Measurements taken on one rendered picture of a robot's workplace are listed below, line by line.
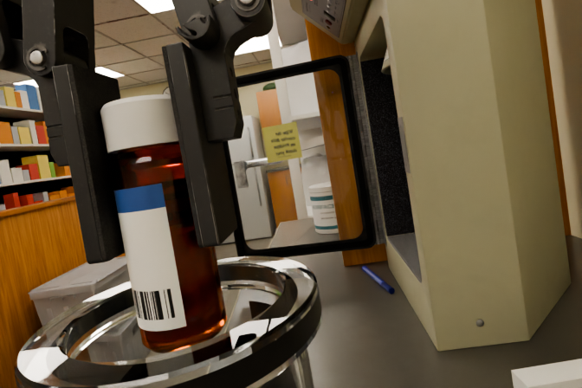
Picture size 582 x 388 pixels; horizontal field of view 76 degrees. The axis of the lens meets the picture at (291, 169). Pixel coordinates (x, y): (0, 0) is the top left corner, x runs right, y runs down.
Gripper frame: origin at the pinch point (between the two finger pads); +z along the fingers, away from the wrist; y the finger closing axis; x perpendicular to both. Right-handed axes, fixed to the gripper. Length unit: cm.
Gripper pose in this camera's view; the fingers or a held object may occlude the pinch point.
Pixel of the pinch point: (153, 158)
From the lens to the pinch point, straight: 15.2
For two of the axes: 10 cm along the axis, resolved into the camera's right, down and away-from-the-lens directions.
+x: 0.7, -0.6, 10.0
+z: 1.6, 9.9, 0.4
